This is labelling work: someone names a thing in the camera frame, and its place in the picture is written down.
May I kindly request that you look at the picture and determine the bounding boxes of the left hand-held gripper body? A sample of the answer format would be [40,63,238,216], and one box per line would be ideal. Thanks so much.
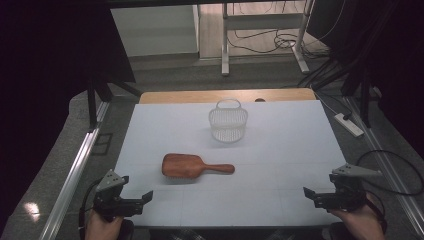
[93,169,144,223]

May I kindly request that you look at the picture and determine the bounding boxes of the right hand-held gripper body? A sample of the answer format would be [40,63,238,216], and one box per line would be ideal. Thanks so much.
[313,163,384,212]

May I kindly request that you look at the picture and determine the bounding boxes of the brown wooden hairbrush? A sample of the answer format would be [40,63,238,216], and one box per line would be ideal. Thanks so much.
[161,153,236,180]

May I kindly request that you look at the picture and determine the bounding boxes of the white plastic mesh basket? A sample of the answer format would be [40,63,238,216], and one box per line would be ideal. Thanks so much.
[208,97,249,144]

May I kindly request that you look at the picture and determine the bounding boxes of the person's left hand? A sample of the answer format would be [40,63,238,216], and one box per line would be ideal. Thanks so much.
[84,209,124,240]

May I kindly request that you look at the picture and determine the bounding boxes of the person's right hand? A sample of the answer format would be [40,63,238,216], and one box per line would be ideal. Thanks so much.
[329,194,387,240]

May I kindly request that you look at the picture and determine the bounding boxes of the white table mat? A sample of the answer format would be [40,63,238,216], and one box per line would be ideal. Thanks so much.
[114,99,348,228]

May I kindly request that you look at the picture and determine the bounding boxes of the dark floor hatch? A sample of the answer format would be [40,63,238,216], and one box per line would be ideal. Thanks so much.
[91,132,114,156]

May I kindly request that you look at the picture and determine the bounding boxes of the white power strip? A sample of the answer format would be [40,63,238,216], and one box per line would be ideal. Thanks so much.
[334,112,365,138]

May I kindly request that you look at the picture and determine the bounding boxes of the black metal stand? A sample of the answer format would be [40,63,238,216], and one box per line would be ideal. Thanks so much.
[313,59,382,129]
[87,74,143,133]

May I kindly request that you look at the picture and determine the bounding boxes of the wooden table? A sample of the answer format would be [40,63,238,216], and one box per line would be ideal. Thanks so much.
[139,87,317,105]

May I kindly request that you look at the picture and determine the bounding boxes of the black curtain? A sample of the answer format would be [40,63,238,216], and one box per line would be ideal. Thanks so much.
[306,0,424,158]
[0,0,136,231]

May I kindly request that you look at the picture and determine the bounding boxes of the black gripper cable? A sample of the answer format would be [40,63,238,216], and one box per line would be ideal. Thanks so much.
[364,192,388,234]
[78,179,102,236]

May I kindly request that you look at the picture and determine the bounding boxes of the aluminium rail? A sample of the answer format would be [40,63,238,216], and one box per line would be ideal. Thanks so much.
[344,96,424,238]
[39,101,111,240]

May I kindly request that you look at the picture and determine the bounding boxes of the black looped floor cable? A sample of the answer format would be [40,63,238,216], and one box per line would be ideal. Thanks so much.
[354,149,424,197]

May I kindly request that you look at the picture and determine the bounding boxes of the tangled floor cables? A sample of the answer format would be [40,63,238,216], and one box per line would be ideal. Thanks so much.
[228,28,329,60]

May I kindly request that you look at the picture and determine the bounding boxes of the white desk frame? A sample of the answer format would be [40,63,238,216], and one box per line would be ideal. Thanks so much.
[221,0,312,77]

